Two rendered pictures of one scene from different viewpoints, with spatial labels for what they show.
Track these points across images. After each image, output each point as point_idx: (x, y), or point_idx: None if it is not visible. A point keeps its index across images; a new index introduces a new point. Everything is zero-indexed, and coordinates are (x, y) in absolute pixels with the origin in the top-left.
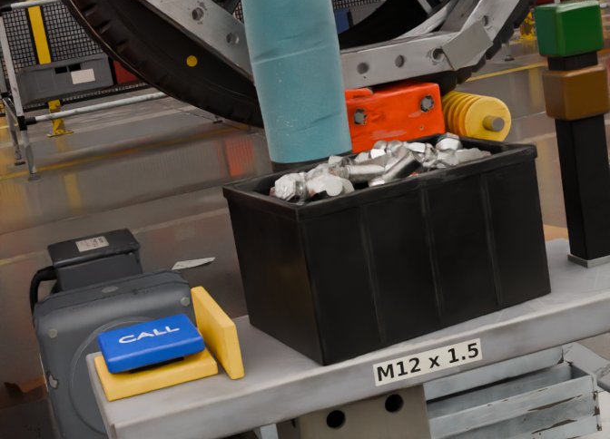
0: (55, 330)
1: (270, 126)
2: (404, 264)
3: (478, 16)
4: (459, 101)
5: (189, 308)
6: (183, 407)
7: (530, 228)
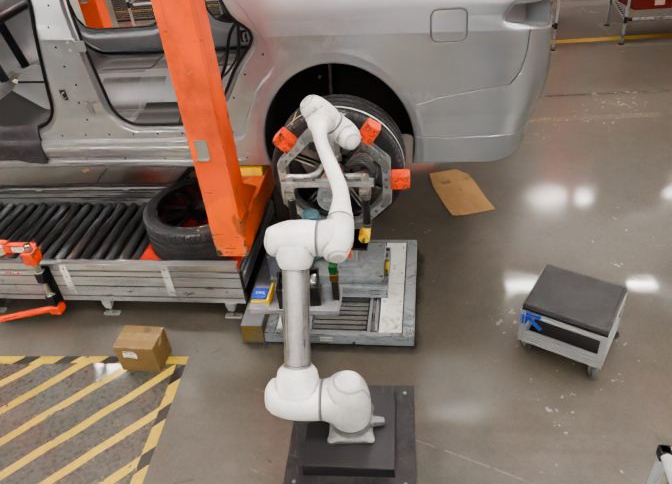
0: (268, 256)
1: None
2: None
3: (362, 220)
4: (361, 230)
5: None
6: (258, 309)
7: (317, 297)
